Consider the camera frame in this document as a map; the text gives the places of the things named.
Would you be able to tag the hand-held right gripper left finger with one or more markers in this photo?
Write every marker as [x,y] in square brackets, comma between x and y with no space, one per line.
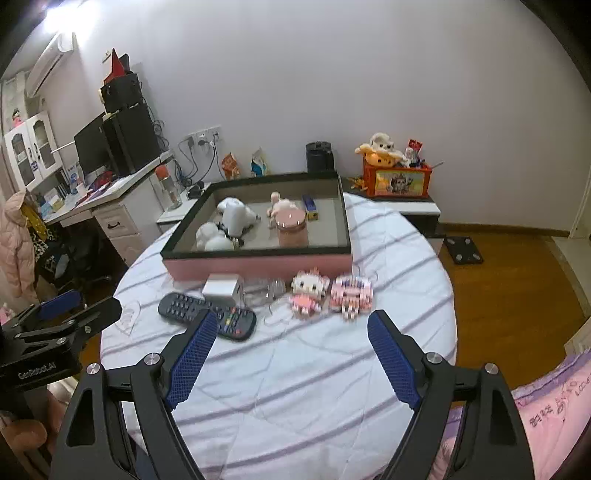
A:
[191,360]

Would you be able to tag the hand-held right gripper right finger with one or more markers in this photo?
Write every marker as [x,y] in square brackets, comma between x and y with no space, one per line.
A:
[395,360]

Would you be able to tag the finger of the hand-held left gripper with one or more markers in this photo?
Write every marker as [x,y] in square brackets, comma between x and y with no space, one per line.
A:
[99,314]
[57,303]

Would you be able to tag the black remote control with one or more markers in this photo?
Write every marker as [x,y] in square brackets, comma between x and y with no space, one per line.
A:
[184,308]

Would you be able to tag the pink striped block figure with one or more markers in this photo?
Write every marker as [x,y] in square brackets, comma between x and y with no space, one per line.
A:
[351,297]

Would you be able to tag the pink block figure with crown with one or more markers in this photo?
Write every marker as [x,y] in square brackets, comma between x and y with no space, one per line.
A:
[307,290]

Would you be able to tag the pink storage box black rim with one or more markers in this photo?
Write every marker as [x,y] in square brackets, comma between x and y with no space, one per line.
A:
[258,267]

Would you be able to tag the white bulbous figurine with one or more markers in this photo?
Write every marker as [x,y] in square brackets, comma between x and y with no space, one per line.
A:
[210,237]

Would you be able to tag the white rounded case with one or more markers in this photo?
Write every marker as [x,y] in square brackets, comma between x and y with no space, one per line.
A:
[235,214]

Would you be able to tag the rose gold round jar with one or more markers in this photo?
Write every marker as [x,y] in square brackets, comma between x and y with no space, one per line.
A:
[292,228]

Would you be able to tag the blue gold rectangular bottle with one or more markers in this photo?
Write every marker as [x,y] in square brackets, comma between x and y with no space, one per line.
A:
[310,206]

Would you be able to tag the pink pig figurine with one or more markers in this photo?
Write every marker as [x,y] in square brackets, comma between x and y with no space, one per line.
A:
[281,205]

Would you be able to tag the clear heart-shaped piece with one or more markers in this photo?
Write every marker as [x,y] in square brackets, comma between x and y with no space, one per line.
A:
[128,316]

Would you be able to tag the black office chair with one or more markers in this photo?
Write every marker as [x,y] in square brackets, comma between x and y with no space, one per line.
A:
[74,263]

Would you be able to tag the pink coat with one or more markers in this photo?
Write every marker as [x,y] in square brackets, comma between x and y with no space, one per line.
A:
[16,249]

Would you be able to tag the small white box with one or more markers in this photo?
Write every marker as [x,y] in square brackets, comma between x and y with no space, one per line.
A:
[220,287]

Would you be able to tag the white desk with drawers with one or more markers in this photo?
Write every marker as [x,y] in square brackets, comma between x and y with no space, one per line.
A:
[120,221]

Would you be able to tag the clear plastic case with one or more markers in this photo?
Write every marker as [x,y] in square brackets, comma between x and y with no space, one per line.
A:
[263,291]

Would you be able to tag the white bedside table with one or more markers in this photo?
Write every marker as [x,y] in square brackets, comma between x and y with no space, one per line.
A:
[173,217]

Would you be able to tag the black bathroom scale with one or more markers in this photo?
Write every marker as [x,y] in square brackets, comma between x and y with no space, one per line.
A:
[463,249]

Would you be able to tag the clear bottle with red cap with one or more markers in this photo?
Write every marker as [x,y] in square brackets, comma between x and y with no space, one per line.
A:
[168,189]

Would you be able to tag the white black low cabinet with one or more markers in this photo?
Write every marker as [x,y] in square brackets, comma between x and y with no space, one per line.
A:
[420,210]

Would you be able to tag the white glass-door cabinet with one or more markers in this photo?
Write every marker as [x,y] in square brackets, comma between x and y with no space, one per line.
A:
[30,150]

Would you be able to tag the black computer monitor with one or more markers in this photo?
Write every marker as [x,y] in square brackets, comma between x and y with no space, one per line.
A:
[92,143]

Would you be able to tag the pink printed quilt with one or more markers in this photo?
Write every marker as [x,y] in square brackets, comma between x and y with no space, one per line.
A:
[554,424]

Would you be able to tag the orange printed toy box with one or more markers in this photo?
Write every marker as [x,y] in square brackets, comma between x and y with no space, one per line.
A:
[397,182]

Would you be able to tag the black computer tower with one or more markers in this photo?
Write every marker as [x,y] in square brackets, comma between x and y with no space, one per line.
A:
[131,138]

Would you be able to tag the orange snack bag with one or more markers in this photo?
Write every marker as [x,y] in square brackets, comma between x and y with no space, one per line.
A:
[231,166]

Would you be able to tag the yellow plush toy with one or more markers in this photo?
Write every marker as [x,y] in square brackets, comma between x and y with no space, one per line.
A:
[381,158]

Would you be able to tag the blue white snack bag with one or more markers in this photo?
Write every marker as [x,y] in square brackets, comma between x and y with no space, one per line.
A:
[260,162]

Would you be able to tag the red card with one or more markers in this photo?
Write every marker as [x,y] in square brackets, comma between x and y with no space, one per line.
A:
[414,147]

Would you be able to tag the black cylindrical appliance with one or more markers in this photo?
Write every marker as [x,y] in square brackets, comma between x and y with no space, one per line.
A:
[319,157]

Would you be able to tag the white plush toy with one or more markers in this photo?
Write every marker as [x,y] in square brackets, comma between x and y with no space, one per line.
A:
[383,142]

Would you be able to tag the white air conditioner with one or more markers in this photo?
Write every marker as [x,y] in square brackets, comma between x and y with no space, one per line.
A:
[48,62]

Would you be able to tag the white wall outlet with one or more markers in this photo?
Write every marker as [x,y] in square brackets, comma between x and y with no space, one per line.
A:
[203,136]

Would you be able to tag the white door frame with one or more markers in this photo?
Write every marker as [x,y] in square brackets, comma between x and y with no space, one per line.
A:
[581,203]

